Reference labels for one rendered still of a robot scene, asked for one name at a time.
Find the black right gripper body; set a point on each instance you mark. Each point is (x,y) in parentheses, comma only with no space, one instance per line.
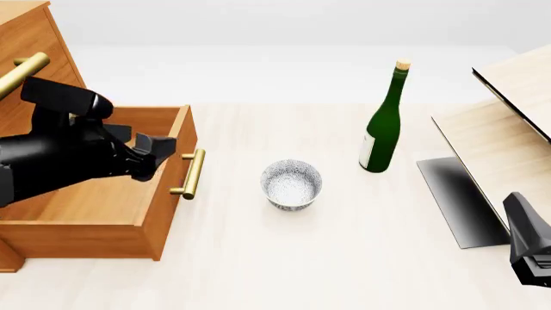
(536,269)

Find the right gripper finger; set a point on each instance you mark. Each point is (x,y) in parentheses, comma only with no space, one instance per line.
(527,226)

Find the wooden cabinet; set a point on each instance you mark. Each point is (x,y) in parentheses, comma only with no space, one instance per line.
(30,35)

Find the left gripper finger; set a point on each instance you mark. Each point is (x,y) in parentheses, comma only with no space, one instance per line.
(157,147)
(119,131)

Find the open wooden drawer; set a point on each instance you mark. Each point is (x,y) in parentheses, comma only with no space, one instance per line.
(99,206)

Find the pale wooden rack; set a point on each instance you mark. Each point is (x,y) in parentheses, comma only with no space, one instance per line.
(495,139)

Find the green wine bottle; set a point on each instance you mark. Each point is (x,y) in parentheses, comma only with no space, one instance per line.
(383,129)

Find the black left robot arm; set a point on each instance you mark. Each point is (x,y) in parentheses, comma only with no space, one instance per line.
(47,158)

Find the black-and-white patterned bowl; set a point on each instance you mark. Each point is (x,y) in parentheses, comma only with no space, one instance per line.
(291,185)

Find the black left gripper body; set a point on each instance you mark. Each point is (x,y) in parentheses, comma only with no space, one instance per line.
(138,166)

